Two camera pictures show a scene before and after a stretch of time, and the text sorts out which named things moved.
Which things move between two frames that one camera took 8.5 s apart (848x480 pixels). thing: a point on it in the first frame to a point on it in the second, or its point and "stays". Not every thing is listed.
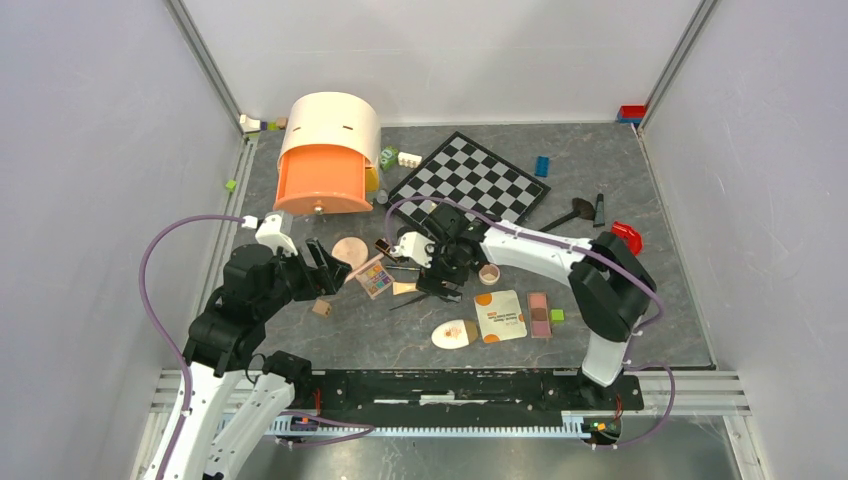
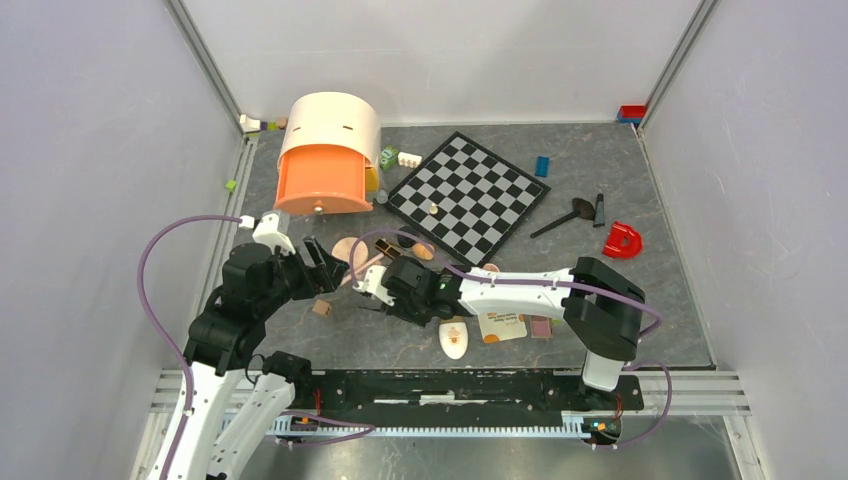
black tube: x=599 y=219 stays
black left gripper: x=325 y=278 stays
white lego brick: x=409 y=160 stays
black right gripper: x=433 y=285 to x=397 y=310
